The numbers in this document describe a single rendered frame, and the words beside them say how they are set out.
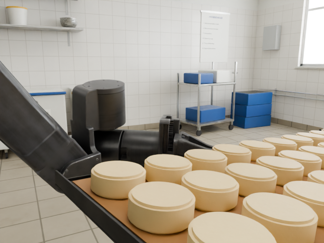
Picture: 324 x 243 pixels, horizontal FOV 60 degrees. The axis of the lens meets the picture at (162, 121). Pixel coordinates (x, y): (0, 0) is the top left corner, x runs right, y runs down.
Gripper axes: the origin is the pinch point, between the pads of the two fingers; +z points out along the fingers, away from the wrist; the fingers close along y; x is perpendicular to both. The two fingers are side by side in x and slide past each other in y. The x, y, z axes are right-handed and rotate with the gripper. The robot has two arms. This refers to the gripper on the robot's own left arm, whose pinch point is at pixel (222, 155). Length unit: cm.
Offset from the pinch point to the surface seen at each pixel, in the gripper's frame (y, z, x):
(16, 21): -67, -220, -296
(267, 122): 64, 137, -471
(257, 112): 45, 113, -456
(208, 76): -11, 22, -399
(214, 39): -79, 34, -490
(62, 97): 21, -159, -289
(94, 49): -43, -148, -374
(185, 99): 30, -12, -464
